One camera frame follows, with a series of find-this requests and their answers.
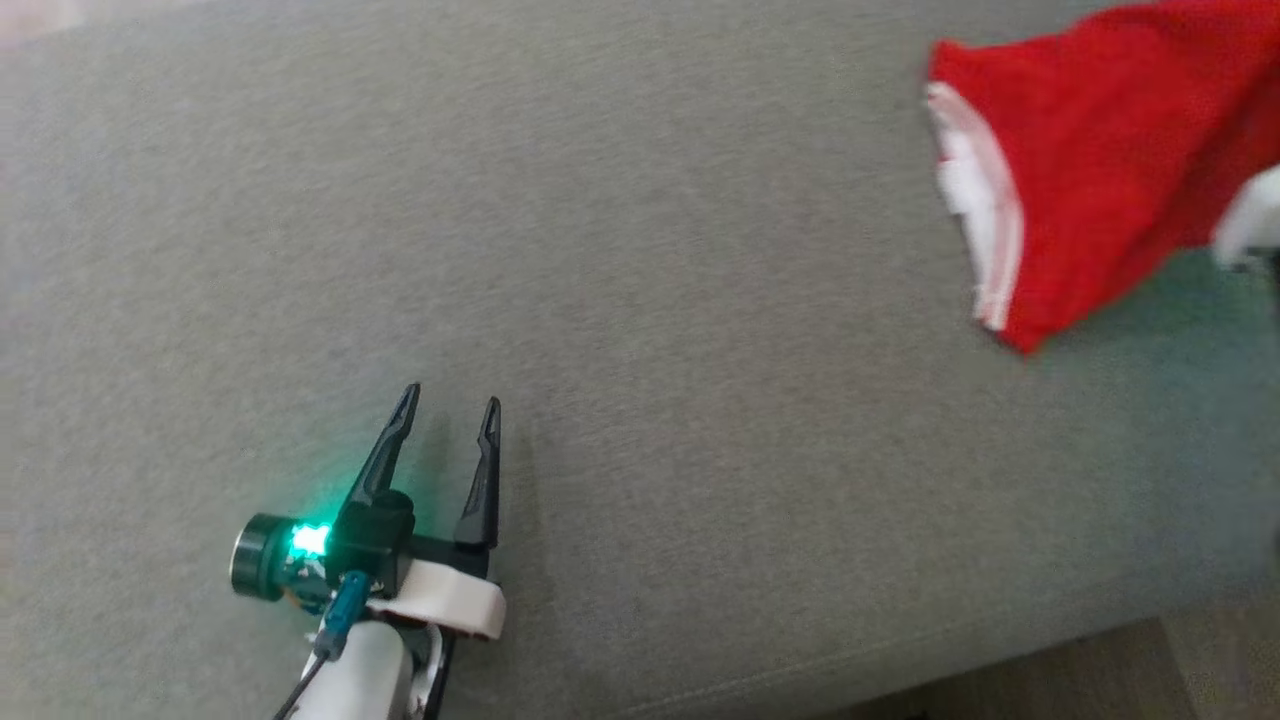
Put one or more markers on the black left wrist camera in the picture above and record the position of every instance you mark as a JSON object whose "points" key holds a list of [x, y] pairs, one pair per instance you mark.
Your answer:
{"points": [[375, 535]]}

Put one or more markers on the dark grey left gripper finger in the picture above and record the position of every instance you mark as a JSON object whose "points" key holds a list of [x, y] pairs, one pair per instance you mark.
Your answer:
{"points": [[385, 460], [483, 500]]}

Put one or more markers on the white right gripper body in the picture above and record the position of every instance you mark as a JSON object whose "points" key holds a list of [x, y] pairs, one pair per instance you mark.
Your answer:
{"points": [[1255, 220]]}

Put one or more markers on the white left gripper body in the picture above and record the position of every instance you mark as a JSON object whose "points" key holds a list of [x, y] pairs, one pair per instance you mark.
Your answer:
{"points": [[450, 600]]}

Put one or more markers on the large grey sofa seat cushion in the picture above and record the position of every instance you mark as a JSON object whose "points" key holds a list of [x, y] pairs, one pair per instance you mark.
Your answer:
{"points": [[700, 350]]}

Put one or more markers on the red basketball jersey white sleeves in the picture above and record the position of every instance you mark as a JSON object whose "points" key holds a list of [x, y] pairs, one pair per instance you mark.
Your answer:
{"points": [[1100, 150]]}

